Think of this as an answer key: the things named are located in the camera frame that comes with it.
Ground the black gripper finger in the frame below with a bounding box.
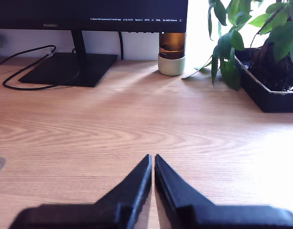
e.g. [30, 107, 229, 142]
[154, 154, 216, 229]
[95, 154, 153, 229]

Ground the green leafy houseplant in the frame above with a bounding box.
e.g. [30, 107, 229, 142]
[181, 0, 293, 93]

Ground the amber bottle in green cup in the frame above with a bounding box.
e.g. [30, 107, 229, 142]
[157, 32, 186, 77]

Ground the black rectangular planter tray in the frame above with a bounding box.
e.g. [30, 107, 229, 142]
[233, 47, 293, 114]

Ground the black Huawei monitor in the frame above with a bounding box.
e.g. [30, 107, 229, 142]
[0, 0, 189, 32]

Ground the black USB cable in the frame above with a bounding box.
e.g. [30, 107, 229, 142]
[0, 44, 81, 91]

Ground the black monitor power cable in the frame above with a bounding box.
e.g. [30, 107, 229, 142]
[118, 31, 124, 61]

